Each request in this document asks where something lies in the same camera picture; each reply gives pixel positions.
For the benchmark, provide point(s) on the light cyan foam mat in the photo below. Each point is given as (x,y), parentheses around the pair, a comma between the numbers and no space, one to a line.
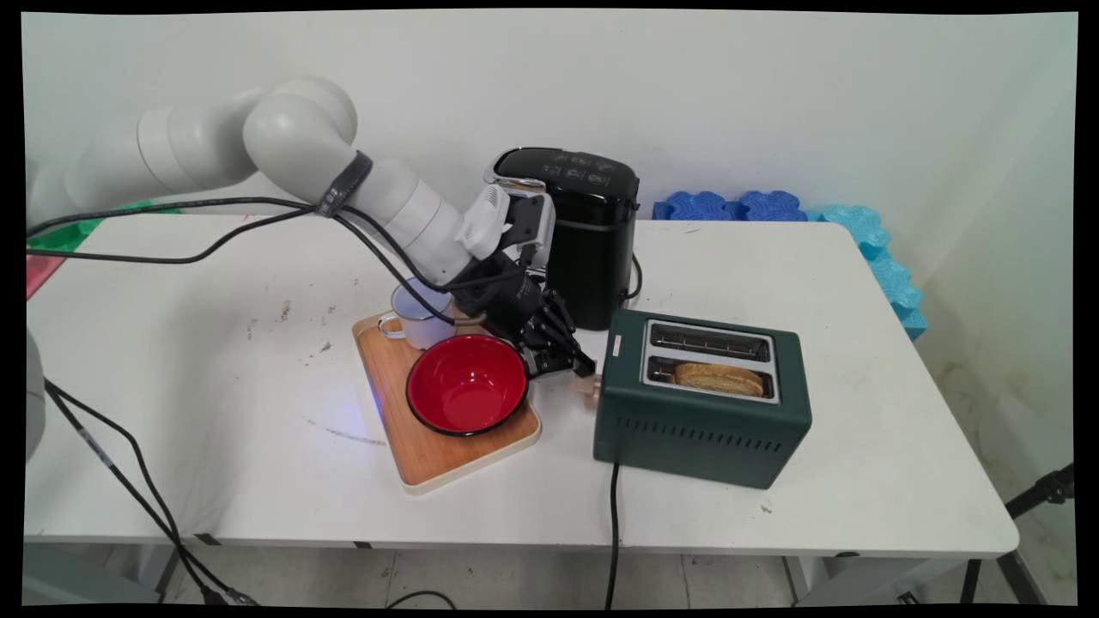
(884,275)

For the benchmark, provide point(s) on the white table leg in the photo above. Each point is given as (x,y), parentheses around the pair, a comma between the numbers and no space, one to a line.
(807,579)
(86,579)

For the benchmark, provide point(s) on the red foam mat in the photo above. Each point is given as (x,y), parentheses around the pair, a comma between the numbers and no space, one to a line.
(39,270)

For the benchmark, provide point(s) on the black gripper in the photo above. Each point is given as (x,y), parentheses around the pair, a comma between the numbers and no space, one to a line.
(506,300)

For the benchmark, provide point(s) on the dark blue foam mat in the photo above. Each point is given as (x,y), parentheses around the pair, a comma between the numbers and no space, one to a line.
(704,206)

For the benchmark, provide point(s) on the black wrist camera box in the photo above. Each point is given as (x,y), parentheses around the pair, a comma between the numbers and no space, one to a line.
(528,223)

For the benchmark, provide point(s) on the white enamel mug blue rim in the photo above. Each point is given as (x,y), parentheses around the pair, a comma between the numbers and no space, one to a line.
(421,330)

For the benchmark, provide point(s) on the black camera tripod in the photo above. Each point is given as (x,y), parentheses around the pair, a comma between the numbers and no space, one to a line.
(1043,491)

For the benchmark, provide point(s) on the wooden serving tray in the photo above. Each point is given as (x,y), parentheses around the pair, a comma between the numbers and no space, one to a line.
(429,459)

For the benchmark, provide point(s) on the dark green two-slot toaster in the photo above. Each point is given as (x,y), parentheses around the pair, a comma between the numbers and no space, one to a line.
(695,438)

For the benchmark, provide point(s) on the red bowl black rim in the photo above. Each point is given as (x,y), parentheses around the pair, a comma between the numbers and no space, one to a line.
(468,386)

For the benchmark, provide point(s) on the green foam mat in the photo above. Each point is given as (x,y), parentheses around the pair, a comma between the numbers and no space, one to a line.
(60,236)

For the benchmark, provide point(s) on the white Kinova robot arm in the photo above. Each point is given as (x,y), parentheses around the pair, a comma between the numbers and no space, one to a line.
(300,137)

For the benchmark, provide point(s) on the black coffee machine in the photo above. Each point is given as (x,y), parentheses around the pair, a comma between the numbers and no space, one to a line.
(592,249)

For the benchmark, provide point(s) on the toasted bread slice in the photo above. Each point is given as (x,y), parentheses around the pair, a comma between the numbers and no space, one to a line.
(717,378)

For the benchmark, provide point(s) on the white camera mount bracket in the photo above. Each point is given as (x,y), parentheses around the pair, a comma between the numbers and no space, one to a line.
(482,221)

